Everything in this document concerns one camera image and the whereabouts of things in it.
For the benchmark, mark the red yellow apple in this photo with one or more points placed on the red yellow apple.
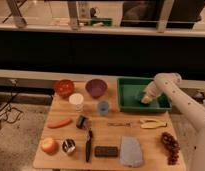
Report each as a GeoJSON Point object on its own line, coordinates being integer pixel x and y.
{"type": "Point", "coordinates": [49, 145]}

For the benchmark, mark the yellow banana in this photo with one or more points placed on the yellow banana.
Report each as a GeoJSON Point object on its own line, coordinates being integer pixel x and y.
{"type": "Point", "coordinates": [152, 123]}

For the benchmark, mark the silver metal can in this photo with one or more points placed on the silver metal can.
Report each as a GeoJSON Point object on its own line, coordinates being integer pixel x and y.
{"type": "Point", "coordinates": [68, 146]}

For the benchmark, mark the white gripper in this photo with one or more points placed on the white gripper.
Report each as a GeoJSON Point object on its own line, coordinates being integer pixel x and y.
{"type": "Point", "coordinates": [151, 91]}

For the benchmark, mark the purple grape bunch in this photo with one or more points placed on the purple grape bunch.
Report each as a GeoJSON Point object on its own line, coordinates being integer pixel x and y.
{"type": "Point", "coordinates": [172, 145]}

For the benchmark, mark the orange carrot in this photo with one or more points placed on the orange carrot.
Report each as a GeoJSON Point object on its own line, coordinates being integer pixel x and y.
{"type": "Point", "coordinates": [59, 123]}

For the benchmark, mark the white cup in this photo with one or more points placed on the white cup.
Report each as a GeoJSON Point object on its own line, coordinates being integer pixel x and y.
{"type": "Point", "coordinates": [77, 101]}

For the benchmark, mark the grey folded cloth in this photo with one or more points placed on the grey folded cloth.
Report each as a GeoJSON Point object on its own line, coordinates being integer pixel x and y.
{"type": "Point", "coordinates": [130, 152]}

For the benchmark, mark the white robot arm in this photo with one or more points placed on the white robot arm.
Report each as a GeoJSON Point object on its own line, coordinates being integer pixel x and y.
{"type": "Point", "coordinates": [168, 84]}

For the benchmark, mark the black rectangular remote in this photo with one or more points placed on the black rectangular remote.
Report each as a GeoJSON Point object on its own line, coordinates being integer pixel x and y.
{"type": "Point", "coordinates": [106, 151]}

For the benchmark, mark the red bowl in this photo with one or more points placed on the red bowl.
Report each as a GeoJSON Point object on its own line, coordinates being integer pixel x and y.
{"type": "Point", "coordinates": [64, 88]}

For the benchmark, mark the purple bowl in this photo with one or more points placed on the purple bowl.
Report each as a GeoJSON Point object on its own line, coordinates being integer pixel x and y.
{"type": "Point", "coordinates": [96, 87]}

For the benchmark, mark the blue translucent cup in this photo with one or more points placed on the blue translucent cup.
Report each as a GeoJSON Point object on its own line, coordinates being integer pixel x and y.
{"type": "Point", "coordinates": [103, 108]}

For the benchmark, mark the green plastic tray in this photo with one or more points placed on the green plastic tray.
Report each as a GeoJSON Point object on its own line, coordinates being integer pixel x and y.
{"type": "Point", "coordinates": [130, 92]}

